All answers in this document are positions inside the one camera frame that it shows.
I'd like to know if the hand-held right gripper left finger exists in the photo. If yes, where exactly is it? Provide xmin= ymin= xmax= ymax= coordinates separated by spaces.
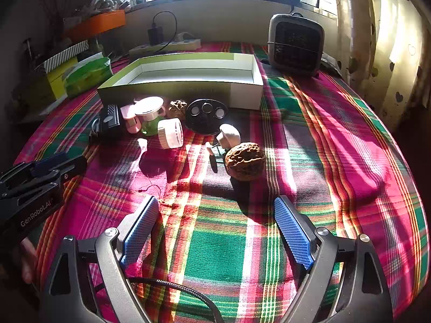
xmin=40 ymin=194 xmax=160 ymax=323

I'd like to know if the white round jar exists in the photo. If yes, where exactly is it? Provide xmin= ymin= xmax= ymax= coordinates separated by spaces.
xmin=157 ymin=118 xmax=184 ymax=149

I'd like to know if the green white cup toy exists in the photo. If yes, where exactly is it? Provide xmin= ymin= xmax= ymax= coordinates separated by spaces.
xmin=134 ymin=96 xmax=166 ymax=137

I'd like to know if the heart-print curtain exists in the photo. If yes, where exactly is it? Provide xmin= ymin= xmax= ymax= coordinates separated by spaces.
xmin=332 ymin=0 xmax=431 ymax=132

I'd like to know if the striped box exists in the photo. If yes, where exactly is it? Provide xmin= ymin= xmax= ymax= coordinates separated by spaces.
xmin=43 ymin=40 xmax=90 ymax=72

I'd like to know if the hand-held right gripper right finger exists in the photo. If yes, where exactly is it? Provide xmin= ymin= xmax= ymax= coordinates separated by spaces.
xmin=273 ymin=195 xmax=394 ymax=323

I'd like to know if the green tissue pack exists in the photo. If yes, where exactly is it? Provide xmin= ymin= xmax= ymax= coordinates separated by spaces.
xmin=64 ymin=57 xmax=112 ymax=99

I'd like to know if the grey flat object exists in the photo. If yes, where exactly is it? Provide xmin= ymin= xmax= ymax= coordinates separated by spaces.
xmin=320 ymin=54 xmax=342 ymax=75

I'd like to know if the black braided cable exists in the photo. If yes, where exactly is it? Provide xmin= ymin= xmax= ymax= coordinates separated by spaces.
xmin=94 ymin=277 xmax=223 ymax=323

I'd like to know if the grey desktop fan heater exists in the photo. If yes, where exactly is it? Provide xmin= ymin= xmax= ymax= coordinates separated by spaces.
xmin=268 ymin=13 xmax=325 ymax=79

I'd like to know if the black bike light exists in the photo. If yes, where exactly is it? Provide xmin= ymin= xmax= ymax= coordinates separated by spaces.
xmin=89 ymin=104 xmax=122 ymax=142

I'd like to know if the black charger cable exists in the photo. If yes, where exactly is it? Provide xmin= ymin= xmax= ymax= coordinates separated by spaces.
xmin=153 ymin=11 xmax=178 ymax=47

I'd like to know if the black charger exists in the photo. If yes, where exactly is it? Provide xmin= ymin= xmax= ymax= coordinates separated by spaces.
xmin=147 ymin=23 xmax=163 ymax=45

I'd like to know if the orange box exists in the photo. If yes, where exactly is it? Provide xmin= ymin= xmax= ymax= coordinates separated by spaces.
xmin=65 ymin=9 xmax=126 ymax=40

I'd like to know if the brown walnut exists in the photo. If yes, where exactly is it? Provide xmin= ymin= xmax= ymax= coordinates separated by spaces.
xmin=224 ymin=143 xmax=267 ymax=181
xmin=168 ymin=99 xmax=188 ymax=121

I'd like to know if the yellow-green box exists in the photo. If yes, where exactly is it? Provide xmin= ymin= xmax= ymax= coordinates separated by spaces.
xmin=43 ymin=58 xmax=79 ymax=101

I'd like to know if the pink stapler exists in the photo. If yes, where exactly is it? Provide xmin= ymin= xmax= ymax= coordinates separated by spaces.
xmin=120 ymin=105 xmax=142 ymax=134

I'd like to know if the white power strip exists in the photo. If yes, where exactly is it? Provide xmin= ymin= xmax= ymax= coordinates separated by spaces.
xmin=129 ymin=38 xmax=202 ymax=58

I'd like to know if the green and white cardboard box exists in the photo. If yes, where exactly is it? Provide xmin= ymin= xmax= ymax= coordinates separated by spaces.
xmin=98 ymin=52 xmax=264 ymax=110

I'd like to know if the white mushroom-shaped item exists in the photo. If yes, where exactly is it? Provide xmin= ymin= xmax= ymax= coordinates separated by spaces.
xmin=206 ymin=124 xmax=241 ymax=155

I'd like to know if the plaid tablecloth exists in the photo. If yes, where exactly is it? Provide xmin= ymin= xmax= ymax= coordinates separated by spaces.
xmin=15 ymin=40 xmax=422 ymax=323

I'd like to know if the black oval lid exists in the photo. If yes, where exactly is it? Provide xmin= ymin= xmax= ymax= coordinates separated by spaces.
xmin=185 ymin=99 xmax=229 ymax=136

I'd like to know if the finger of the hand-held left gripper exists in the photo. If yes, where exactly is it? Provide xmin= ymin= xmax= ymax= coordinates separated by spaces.
xmin=0 ymin=156 xmax=88 ymax=209
xmin=0 ymin=152 xmax=68 ymax=189

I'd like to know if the person's left hand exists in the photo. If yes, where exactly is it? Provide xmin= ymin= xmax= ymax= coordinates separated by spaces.
xmin=19 ymin=238 xmax=38 ymax=285

